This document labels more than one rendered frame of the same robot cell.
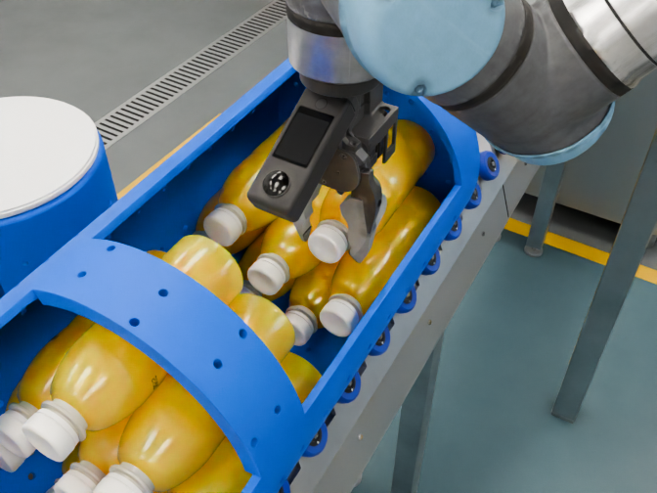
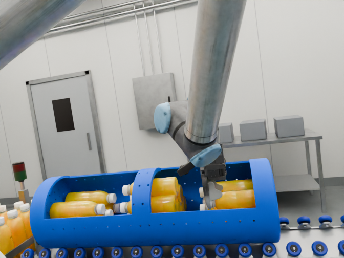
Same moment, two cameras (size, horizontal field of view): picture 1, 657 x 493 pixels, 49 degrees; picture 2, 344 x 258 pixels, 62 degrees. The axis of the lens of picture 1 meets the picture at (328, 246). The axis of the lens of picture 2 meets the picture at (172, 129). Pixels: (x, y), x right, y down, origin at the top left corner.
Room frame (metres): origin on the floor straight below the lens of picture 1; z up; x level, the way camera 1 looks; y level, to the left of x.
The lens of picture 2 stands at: (0.18, -0.90, 1.46)
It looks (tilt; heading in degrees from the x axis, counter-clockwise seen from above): 5 degrees down; 73
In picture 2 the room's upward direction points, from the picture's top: 8 degrees counter-clockwise
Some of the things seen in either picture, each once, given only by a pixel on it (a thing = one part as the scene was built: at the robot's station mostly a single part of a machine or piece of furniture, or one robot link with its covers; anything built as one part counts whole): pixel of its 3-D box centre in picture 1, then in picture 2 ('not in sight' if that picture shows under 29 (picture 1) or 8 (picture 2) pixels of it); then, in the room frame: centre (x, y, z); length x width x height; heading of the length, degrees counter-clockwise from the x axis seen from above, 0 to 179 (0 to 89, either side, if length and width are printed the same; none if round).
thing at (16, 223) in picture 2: not in sight; (16, 236); (-0.17, 0.45, 1.00); 0.07 x 0.07 x 0.19
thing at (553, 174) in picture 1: (553, 173); not in sight; (1.68, -0.66, 0.31); 0.06 x 0.06 x 0.63; 61
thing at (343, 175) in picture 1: (343, 117); (211, 162); (0.56, -0.01, 1.25); 0.09 x 0.08 x 0.12; 151
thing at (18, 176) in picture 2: not in sight; (20, 175); (-0.21, 0.90, 1.18); 0.06 x 0.06 x 0.05
